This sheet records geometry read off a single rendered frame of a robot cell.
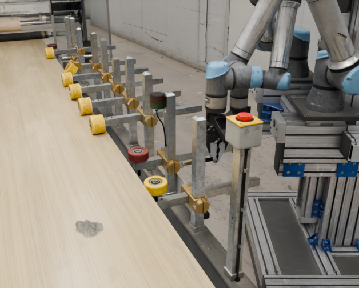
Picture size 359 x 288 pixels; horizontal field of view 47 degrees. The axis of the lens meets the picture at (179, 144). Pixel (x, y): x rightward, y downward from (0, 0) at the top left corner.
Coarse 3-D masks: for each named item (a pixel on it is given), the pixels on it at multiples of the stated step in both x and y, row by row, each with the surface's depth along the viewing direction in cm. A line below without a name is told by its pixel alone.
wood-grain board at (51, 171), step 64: (0, 64) 287; (0, 128) 182; (64, 128) 182; (0, 192) 133; (64, 192) 133; (128, 192) 133; (0, 256) 105; (64, 256) 105; (128, 256) 105; (192, 256) 105
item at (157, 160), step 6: (228, 144) 176; (186, 150) 171; (228, 150) 176; (156, 156) 166; (180, 156) 167; (186, 156) 168; (144, 162) 161; (150, 162) 163; (156, 162) 164; (138, 168) 161; (144, 168) 162
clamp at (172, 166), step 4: (160, 152) 167; (164, 152) 167; (160, 156) 166; (164, 156) 164; (164, 160) 162; (168, 160) 160; (172, 160) 160; (176, 160) 161; (164, 164) 163; (168, 164) 160; (172, 164) 159; (176, 164) 159; (164, 168) 164; (168, 168) 159; (172, 168) 159; (176, 168) 160; (168, 172) 162; (172, 172) 160; (176, 172) 161
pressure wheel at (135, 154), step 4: (132, 148) 162; (136, 148) 162; (140, 148) 162; (144, 148) 162; (128, 152) 159; (132, 152) 159; (136, 152) 159; (140, 152) 159; (144, 152) 159; (148, 152) 160; (128, 156) 159; (132, 156) 157; (136, 156) 156; (140, 156) 157; (144, 156) 158; (148, 156) 160; (132, 160) 158; (136, 160) 157; (140, 160) 157; (144, 160) 158; (140, 172) 164
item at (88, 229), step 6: (78, 222) 116; (84, 222) 116; (90, 222) 116; (96, 222) 116; (78, 228) 114; (84, 228) 114; (90, 228) 113; (96, 228) 115; (102, 228) 115; (84, 234) 113; (90, 234) 112; (96, 234) 113
